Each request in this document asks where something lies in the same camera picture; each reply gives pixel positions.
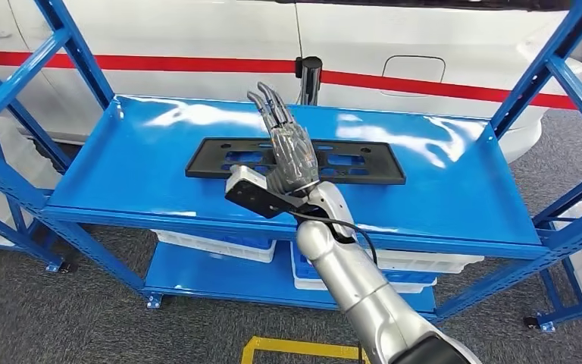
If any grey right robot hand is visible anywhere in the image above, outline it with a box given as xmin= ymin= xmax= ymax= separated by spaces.
xmin=246 ymin=81 xmax=321 ymax=196

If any long black plastic part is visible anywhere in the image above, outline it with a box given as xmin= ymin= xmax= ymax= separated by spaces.
xmin=185 ymin=137 xmax=407 ymax=187

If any yellow floor tape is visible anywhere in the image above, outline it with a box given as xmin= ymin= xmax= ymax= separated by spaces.
xmin=240 ymin=336 xmax=371 ymax=364

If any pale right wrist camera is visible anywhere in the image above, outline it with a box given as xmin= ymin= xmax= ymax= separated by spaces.
xmin=224 ymin=165 xmax=317 ymax=220

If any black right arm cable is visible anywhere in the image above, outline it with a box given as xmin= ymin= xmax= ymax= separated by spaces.
xmin=288 ymin=209 xmax=379 ymax=265

